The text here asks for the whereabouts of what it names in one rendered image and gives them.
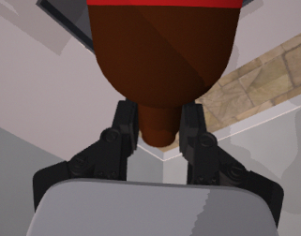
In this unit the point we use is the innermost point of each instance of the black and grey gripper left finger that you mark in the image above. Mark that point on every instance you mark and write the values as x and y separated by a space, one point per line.
102 159

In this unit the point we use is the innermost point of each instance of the dark grey rectangular tray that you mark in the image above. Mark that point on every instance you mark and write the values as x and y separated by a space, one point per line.
73 16

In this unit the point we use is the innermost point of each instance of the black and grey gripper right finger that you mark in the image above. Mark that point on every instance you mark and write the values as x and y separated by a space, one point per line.
200 149

